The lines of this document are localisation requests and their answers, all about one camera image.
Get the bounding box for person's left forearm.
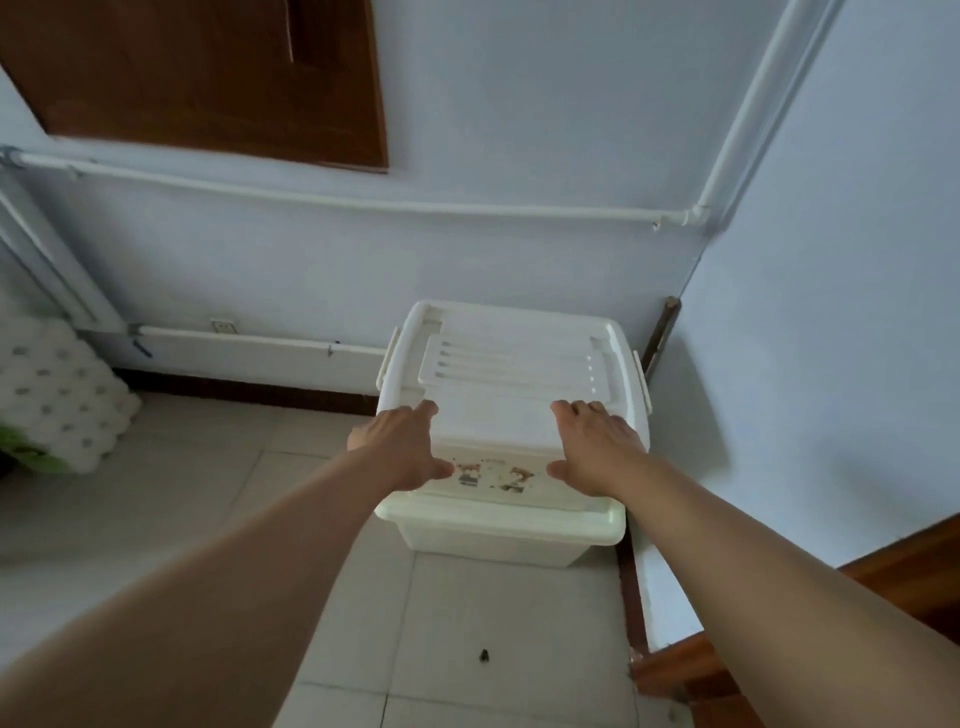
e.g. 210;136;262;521
0;444;393;728

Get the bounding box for short white low wall pipe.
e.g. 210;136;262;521
127;322;388;360

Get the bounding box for person's left hand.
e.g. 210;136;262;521
347;399;456;494

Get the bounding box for brown wooden door frame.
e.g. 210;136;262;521
628;513;960;728

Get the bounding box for person's right forearm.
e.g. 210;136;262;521
616;450;960;728

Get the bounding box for brown wooden wall board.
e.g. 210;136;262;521
0;0;390;174

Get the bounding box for white vertical corner pipe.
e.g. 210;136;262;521
693;0;847;220

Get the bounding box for pack of white paper rolls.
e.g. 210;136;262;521
0;315;144;476

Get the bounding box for long white horizontal wall pipe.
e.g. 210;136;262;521
0;145;711;231

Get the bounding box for dark brown baseboard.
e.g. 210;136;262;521
112;366;378;418

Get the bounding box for green plastic bag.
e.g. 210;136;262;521
0;423;73;476

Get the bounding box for white plastic box lid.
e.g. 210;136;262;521
374;300;654;547

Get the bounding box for person's right hand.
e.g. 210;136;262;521
546;399;650;500

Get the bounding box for white plastic storage box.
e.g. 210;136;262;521
390;516;625;570

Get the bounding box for white slanted pipe pair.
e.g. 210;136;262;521
0;166;127;336

